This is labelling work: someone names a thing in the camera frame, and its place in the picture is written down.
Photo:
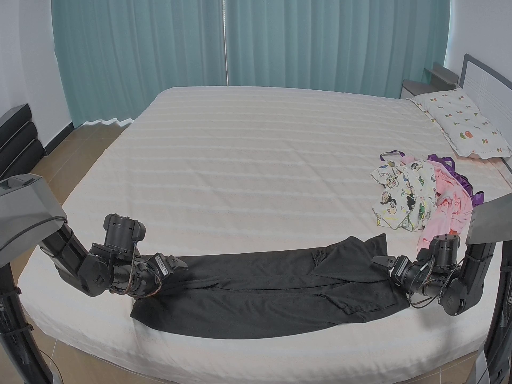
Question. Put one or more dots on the black T-shirt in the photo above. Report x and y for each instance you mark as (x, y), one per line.
(260, 294)

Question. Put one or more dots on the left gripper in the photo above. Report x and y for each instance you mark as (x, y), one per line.
(152, 274)

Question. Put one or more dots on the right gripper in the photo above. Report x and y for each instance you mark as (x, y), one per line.
(412, 276)

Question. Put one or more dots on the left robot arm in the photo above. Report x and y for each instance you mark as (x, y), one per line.
(28, 206)

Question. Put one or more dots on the purple garment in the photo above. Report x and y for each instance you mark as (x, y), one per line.
(460, 176)

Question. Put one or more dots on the black chest of drawers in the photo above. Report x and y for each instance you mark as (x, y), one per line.
(16, 142)

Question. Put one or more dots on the white printed pillow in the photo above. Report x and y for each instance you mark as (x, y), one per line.
(460, 122)

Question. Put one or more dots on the pink garment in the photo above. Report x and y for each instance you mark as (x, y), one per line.
(452, 206)

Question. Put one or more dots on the blue-green curtain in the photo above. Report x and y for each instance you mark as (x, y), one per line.
(340, 34)
(140, 46)

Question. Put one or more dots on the bed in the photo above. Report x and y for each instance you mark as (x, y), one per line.
(240, 154)

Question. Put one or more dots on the grey bedside table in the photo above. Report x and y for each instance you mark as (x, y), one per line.
(414, 88)

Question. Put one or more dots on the white printed garment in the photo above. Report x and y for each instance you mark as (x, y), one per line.
(412, 190)

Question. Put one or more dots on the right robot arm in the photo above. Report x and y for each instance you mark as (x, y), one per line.
(492, 218)

